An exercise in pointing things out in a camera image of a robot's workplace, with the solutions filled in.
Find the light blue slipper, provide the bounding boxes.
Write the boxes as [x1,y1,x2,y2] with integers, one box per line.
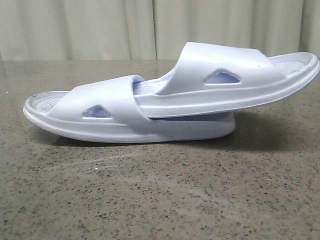
[133,42,320,119]
[23,75,236,143]

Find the pale green curtain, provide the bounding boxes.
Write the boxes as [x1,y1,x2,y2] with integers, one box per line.
[0,0,320,61]

